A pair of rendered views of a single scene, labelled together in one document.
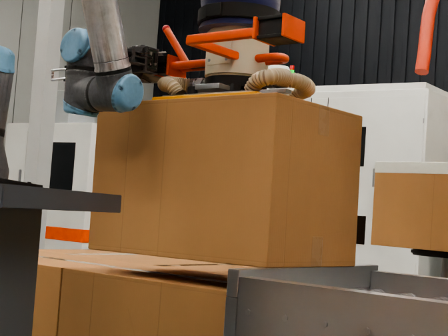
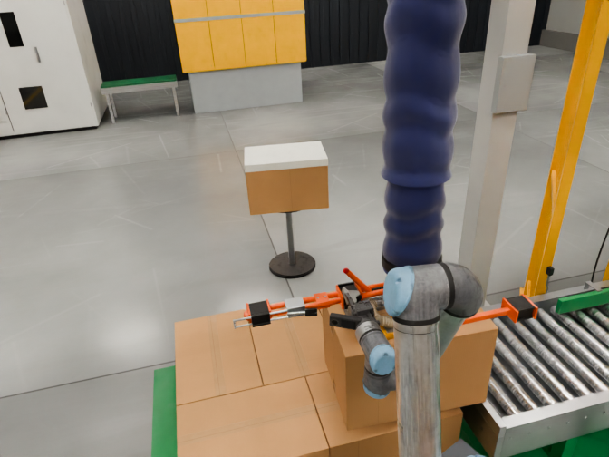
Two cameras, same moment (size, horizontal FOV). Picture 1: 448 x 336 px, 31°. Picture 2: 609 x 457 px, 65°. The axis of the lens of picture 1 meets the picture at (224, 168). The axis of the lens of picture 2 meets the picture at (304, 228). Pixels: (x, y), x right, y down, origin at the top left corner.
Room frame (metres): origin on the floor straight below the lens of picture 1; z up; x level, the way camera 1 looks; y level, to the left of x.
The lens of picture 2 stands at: (1.44, 1.39, 2.24)
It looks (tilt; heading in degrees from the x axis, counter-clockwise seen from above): 29 degrees down; 312
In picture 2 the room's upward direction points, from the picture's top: 3 degrees counter-clockwise
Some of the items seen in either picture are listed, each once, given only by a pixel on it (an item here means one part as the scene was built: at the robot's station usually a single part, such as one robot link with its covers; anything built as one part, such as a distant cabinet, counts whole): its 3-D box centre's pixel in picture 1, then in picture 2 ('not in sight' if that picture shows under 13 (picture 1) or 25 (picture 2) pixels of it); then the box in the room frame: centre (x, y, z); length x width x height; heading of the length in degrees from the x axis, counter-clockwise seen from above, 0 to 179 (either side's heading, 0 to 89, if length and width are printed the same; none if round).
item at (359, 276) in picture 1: (313, 278); (457, 369); (2.00, -0.24, 0.58); 0.70 x 0.03 x 0.06; 144
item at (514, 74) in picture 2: not in sight; (513, 83); (2.31, -1.38, 1.62); 0.20 x 0.05 x 0.30; 54
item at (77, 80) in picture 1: (85, 92); (380, 377); (2.04, 0.37, 1.01); 0.12 x 0.09 x 0.12; 50
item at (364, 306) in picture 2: (133, 59); (362, 318); (2.18, 0.27, 1.13); 0.12 x 0.09 x 0.08; 145
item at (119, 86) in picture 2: not in sight; (143, 98); (9.16, -3.19, 0.32); 1.25 x 0.50 x 0.64; 55
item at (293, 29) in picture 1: (279, 30); (518, 307); (1.76, -0.10, 1.14); 0.09 x 0.08 x 0.05; 143
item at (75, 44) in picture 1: (87, 49); (378, 352); (2.05, 0.37, 1.12); 0.12 x 0.09 x 0.10; 145
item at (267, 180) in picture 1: (224, 183); (401, 346); (2.16, 0.00, 0.81); 0.60 x 0.40 x 0.40; 51
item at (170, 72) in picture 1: (166, 68); (349, 295); (2.30, 0.19, 1.13); 0.10 x 0.08 x 0.06; 143
